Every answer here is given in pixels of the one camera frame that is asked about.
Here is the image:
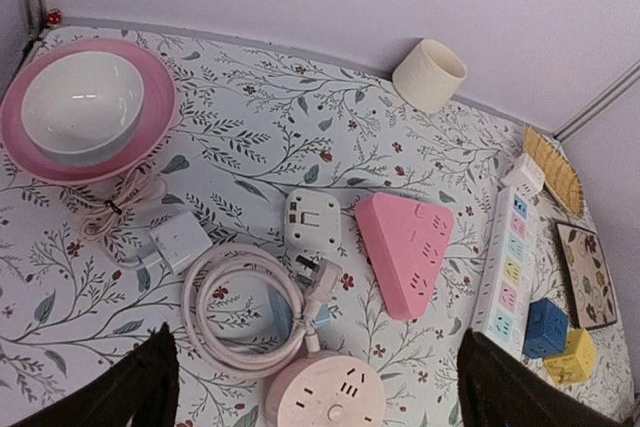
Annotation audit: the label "white tiger cube socket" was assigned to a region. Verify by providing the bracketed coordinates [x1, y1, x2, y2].
[500, 152, 545, 198]

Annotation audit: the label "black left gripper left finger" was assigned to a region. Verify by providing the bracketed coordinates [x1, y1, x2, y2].
[16, 324, 179, 426]

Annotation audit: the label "white multicolour power strip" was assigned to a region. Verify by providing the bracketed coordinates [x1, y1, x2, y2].
[471, 187, 537, 359]

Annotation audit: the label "square floral ceramic plate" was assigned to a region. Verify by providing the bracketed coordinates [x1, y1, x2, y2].
[555, 222, 618, 330]

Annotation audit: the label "cream ceramic mug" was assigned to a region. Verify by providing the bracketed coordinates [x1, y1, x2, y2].
[392, 39, 467, 114]

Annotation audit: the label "white usb cable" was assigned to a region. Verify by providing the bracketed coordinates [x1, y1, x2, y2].
[180, 242, 345, 374]

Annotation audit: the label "white square adapter plug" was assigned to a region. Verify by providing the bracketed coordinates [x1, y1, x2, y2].
[284, 188, 342, 253]

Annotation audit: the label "right aluminium frame post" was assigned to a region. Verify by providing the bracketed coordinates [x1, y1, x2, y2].
[553, 60, 640, 142]

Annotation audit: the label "small white charger plug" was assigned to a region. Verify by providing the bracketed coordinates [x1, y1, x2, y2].
[140, 211, 213, 274]

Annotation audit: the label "small red dice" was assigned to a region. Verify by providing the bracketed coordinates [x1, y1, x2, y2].
[46, 9, 62, 27]

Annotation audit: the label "yellow woven bamboo tray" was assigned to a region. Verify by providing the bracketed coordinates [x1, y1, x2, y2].
[523, 126, 585, 219]

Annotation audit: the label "white ceramic bowl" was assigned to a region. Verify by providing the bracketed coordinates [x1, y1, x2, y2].
[21, 51, 145, 168]

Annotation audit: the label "round pink power hub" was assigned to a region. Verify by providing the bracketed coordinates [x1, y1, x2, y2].
[264, 351, 386, 427]

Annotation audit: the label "yellow cube socket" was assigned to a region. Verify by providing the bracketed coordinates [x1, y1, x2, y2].
[543, 329, 597, 385]

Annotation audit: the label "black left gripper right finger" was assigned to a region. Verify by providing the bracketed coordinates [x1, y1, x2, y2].
[457, 329, 619, 426]

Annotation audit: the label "pink ceramic plate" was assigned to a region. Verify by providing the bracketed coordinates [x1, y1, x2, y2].
[1, 38, 177, 186]

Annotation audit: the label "pink triangular power socket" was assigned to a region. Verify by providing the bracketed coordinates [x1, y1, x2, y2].
[355, 192, 454, 321]

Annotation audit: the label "dark blue cube socket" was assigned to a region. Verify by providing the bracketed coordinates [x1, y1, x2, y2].
[523, 298, 569, 359]

